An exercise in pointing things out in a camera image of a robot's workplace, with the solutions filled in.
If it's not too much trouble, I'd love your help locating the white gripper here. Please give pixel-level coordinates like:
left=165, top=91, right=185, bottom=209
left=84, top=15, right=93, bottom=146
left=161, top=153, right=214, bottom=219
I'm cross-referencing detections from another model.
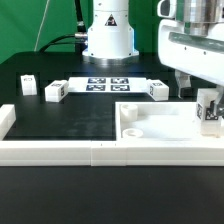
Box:
left=158, top=19, right=224, bottom=117

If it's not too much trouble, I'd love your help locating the white square tabletop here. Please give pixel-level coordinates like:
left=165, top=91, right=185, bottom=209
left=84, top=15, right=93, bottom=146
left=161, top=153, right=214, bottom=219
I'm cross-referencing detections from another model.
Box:
left=115, top=102, right=224, bottom=142

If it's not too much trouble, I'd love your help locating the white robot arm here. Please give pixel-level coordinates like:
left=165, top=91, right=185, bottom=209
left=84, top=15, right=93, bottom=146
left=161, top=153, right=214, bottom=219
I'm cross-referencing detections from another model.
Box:
left=75, top=0, right=224, bottom=116

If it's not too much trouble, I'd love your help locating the white U-shaped fence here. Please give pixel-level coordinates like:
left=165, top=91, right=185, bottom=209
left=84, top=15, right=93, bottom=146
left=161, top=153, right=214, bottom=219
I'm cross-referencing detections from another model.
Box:
left=0, top=104, right=224, bottom=166

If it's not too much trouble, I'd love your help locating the white sheet with markers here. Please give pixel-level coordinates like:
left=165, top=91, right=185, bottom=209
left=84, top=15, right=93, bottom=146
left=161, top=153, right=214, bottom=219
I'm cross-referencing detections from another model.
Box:
left=68, top=77, right=147, bottom=93

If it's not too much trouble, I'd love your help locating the black cable bundle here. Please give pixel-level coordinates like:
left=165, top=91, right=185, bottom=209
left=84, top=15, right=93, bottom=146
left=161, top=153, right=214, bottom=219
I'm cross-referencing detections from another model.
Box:
left=39, top=0, right=90, bottom=53

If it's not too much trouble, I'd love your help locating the white thin cable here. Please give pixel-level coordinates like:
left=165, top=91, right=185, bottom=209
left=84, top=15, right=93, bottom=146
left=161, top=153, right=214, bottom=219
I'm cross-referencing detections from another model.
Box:
left=33, top=0, right=52, bottom=52

